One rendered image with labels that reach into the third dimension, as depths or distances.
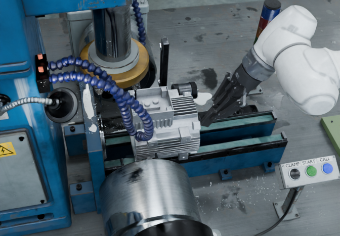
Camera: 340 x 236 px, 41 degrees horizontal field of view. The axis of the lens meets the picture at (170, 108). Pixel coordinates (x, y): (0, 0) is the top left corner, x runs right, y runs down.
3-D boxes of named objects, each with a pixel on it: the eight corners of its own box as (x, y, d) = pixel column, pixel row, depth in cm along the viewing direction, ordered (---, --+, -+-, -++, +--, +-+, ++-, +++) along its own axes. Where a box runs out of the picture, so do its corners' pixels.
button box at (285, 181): (279, 190, 132) (286, 188, 127) (273, 166, 133) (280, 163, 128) (333, 180, 135) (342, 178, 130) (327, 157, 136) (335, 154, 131)
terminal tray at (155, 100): (133, 132, 135) (132, 116, 129) (128, 105, 141) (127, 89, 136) (173, 127, 137) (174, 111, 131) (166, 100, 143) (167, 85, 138)
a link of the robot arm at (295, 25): (245, 37, 122) (262, 71, 113) (284, -9, 113) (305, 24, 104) (274, 48, 127) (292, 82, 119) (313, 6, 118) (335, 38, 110)
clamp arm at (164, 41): (158, 102, 153) (161, 44, 134) (157, 95, 155) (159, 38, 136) (168, 100, 154) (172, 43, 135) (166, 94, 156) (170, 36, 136)
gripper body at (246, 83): (238, 56, 125) (218, 79, 130) (248, 78, 120) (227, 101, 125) (257, 63, 129) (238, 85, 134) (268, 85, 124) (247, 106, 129)
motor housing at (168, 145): (135, 172, 143) (135, 135, 129) (127, 126, 155) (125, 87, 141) (197, 163, 147) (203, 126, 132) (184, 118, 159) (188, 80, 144)
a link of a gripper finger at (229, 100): (246, 87, 128) (247, 91, 127) (222, 113, 134) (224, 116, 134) (235, 84, 126) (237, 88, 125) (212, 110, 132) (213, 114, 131)
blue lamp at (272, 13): (264, 21, 157) (267, 11, 154) (258, 11, 161) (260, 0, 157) (280, 19, 158) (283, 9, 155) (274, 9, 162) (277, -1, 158)
